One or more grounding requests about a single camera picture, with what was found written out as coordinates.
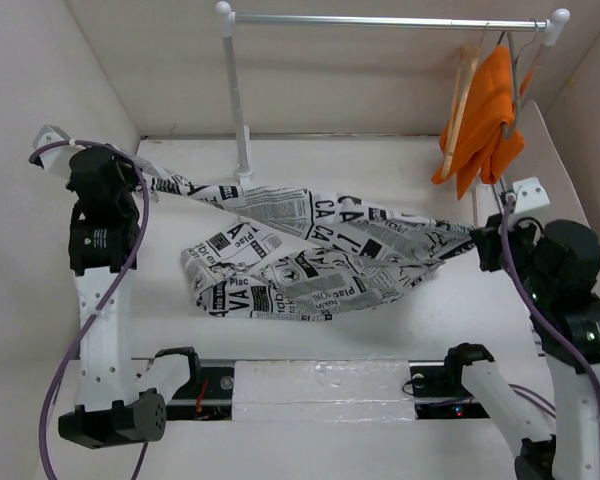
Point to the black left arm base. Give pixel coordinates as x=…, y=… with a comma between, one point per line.
x=200, y=395

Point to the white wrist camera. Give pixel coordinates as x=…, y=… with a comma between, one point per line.
x=525, y=196
x=53, y=149

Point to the wooden clothes hanger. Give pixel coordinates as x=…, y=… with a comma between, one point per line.
x=469, y=59

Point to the orange cloth on hanger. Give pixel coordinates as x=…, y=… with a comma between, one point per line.
x=481, y=151

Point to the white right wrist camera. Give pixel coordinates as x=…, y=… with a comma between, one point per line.
x=525, y=196

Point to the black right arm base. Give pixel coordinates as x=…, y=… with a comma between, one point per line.
x=435, y=397

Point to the newspaper print trousers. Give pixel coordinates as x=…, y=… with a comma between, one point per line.
x=304, y=255

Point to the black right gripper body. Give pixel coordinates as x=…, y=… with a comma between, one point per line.
x=522, y=247

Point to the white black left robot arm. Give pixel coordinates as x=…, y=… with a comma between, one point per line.
x=115, y=404

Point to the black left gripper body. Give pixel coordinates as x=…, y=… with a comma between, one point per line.
x=132, y=179

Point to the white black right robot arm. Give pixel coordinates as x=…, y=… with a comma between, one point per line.
x=554, y=269

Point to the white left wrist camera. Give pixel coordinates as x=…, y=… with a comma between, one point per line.
x=53, y=149

